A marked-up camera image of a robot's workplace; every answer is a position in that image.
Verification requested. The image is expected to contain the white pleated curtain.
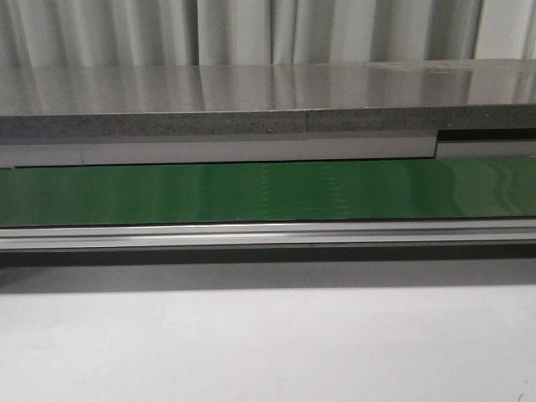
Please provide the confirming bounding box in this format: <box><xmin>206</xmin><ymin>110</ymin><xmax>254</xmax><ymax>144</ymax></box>
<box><xmin>1</xmin><ymin>1</ymin><xmax>535</xmax><ymax>67</ymax></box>

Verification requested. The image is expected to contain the grey stone counter slab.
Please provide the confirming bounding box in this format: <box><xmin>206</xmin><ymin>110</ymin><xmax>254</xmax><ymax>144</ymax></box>
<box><xmin>1</xmin><ymin>59</ymin><xmax>535</xmax><ymax>141</ymax></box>

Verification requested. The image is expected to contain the grey conveyor rear rail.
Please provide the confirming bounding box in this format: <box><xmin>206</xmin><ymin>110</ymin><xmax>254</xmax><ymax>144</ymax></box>
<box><xmin>1</xmin><ymin>128</ymin><xmax>535</xmax><ymax>168</ymax></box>

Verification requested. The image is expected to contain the aluminium conveyor front rail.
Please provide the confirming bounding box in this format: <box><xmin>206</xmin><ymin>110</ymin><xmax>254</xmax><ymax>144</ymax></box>
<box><xmin>1</xmin><ymin>218</ymin><xmax>535</xmax><ymax>251</ymax></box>

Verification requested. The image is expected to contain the green conveyor belt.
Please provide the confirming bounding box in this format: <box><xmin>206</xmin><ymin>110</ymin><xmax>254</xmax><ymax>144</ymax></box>
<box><xmin>1</xmin><ymin>157</ymin><xmax>535</xmax><ymax>227</ymax></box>

